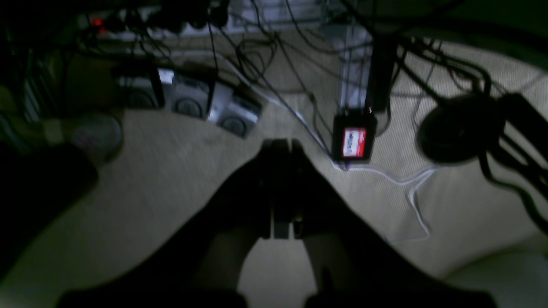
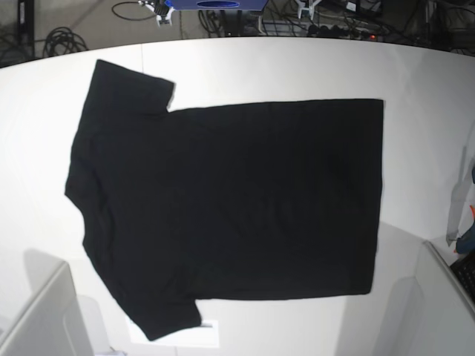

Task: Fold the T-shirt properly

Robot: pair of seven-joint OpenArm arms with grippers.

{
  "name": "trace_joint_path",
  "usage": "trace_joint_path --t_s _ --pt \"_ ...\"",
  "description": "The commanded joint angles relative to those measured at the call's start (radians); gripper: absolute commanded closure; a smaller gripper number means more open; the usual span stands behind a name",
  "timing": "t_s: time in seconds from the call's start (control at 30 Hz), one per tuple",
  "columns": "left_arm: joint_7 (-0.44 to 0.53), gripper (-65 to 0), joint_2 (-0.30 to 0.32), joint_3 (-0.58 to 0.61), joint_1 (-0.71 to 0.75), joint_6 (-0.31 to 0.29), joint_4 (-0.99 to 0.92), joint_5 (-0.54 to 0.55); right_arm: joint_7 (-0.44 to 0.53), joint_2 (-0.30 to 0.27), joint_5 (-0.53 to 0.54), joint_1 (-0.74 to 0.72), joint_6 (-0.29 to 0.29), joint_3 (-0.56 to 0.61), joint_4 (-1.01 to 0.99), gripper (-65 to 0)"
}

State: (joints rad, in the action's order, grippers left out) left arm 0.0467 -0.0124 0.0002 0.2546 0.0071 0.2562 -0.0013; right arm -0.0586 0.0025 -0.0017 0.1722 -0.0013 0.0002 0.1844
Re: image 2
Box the coiled black floor cable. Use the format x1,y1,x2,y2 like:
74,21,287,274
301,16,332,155
42,27,89,59

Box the grey right desk partition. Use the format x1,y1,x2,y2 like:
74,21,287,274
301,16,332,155
410,242,474,355

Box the grey desk partition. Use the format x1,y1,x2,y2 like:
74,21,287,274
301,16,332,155
410,242,474,355
1,261,94,356

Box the white tripod stand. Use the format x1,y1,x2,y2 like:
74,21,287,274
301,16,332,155
295,0,321,20

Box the blue box with oval hole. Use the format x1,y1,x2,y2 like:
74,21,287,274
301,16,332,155
166,0,268,11

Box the black keyboard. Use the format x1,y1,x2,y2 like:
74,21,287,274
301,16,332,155
451,255,475,300

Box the teal and orange object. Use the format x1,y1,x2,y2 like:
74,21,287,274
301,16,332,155
454,205,475,254

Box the black graphic T-shirt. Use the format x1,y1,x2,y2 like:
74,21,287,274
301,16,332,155
65,60,384,340

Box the grey left desk partition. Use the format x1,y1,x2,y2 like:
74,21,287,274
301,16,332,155
1,261,94,356

